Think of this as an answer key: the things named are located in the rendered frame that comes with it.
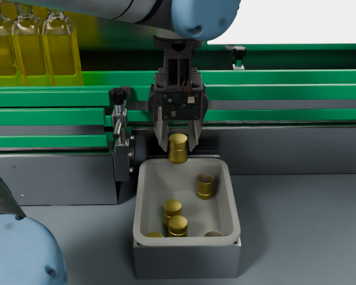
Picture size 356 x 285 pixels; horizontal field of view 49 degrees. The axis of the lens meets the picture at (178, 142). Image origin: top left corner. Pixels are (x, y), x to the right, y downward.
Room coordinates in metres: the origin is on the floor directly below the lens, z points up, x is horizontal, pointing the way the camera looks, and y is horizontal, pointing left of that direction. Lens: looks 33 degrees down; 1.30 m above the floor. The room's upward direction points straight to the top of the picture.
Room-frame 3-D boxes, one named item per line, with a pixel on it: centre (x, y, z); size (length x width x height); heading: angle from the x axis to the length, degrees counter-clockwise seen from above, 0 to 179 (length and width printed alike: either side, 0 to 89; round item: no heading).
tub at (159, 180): (0.54, -0.01, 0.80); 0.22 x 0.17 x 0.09; 1
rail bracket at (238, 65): (0.84, -0.13, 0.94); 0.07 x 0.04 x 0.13; 1
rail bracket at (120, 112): (0.63, 0.10, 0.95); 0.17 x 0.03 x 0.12; 1
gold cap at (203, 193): (0.62, -0.06, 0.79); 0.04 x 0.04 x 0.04
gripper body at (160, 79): (0.55, 0.00, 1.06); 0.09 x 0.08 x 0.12; 1
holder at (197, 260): (0.56, -0.01, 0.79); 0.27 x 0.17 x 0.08; 1
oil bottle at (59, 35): (0.76, 0.23, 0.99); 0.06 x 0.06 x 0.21; 0
